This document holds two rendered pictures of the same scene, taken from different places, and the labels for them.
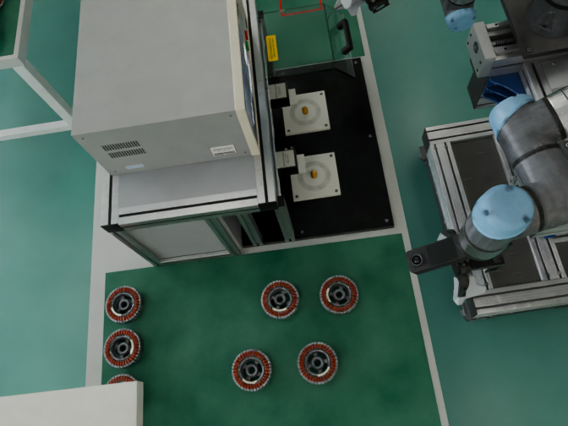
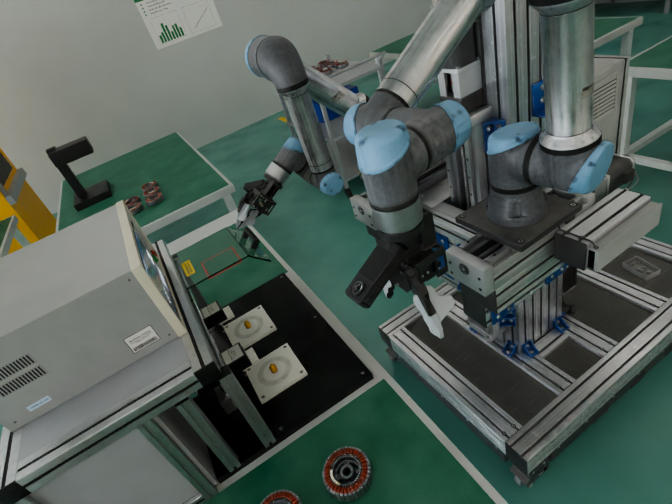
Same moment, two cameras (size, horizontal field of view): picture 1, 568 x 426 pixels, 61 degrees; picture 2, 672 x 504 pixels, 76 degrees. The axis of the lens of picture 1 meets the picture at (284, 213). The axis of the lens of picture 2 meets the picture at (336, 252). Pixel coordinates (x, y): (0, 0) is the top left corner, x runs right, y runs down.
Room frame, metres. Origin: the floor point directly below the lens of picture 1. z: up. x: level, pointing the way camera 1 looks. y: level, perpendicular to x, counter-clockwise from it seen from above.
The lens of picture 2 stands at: (-0.24, 0.05, 1.72)
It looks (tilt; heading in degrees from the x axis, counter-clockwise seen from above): 34 degrees down; 331
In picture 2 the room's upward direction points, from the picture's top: 19 degrees counter-clockwise
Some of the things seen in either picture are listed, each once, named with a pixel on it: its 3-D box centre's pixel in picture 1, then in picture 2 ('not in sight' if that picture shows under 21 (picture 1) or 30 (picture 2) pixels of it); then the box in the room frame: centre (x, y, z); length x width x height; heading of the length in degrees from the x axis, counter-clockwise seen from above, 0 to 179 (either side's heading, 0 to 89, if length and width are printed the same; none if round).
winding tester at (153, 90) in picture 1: (170, 71); (75, 298); (0.87, 0.16, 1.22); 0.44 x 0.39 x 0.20; 170
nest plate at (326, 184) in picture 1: (314, 176); (275, 371); (0.68, -0.13, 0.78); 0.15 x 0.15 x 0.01; 80
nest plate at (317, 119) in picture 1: (305, 112); (249, 327); (0.91, -0.17, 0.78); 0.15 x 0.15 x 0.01; 80
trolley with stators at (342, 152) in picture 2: not in sight; (338, 120); (2.80, -2.09, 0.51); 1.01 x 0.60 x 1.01; 170
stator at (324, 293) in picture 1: (339, 295); (347, 473); (0.29, -0.08, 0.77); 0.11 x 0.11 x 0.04
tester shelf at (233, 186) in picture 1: (186, 103); (106, 335); (0.85, 0.17, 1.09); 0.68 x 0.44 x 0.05; 170
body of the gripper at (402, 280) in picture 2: (476, 248); (409, 250); (0.19, -0.32, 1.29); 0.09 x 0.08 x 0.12; 81
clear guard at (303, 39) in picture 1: (293, 47); (209, 263); (0.97, -0.18, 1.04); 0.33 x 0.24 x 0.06; 80
